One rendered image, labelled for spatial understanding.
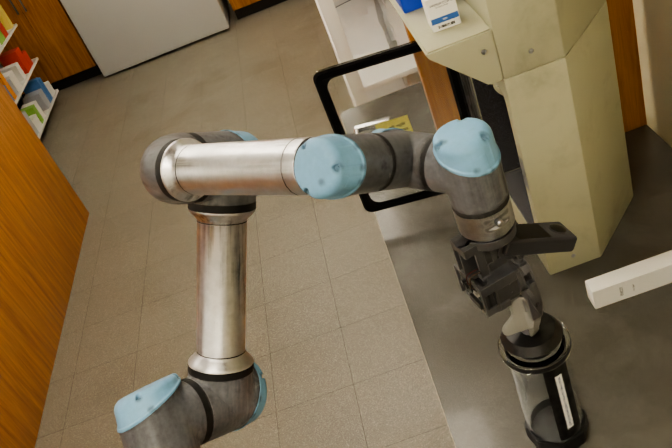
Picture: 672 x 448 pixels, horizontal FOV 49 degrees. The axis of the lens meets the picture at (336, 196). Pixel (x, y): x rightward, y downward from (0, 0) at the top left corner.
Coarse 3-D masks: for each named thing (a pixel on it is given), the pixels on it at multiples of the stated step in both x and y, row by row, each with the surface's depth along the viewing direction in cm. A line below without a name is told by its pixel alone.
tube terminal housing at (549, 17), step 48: (480, 0) 122; (528, 0) 120; (576, 0) 127; (528, 48) 125; (576, 48) 130; (528, 96) 130; (576, 96) 132; (528, 144) 135; (576, 144) 136; (624, 144) 154; (528, 192) 143; (576, 192) 142; (624, 192) 158
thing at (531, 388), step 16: (560, 352) 109; (528, 368) 109; (528, 384) 113; (544, 384) 112; (528, 400) 116; (544, 400) 114; (576, 400) 117; (528, 416) 119; (544, 416) 116; (544, 432) 119
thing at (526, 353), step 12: (540, 324) 111; (552, 324) 110; (504, 336) 112; (516, 336) 111; (528, 336) 110; (540, 336) 109; (552, 336) 109; (516, 348) 109; (528, 348) 108; (540, 348) 108; (552, 348) 108
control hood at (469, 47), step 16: (464, 0) 135; (400, 16) 139; (416, 16) 136; (464, 16) 129; (416, 32) 130; (432, 32) 128; (448, 32) 126; (464, 32) 124; (480, 32) 122; (432, 48) 123; (448, 48) 122; (464, 48) 123; (480, 48) 123; (448, 64) 124; (464, 64) 124; (480, 64) 125; (496, 64) 125; (480, 80) 127; (496, 80) 127
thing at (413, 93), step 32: (384, 64) 159; (416, 64) 159; (352, 96) 163; (384, 96) 163; (416, 96) 163; (448, 96) 163; (352, 128) 168; (384, 128) 168; (416, 128) 168; (384, 192) 178; (416, 192) 178
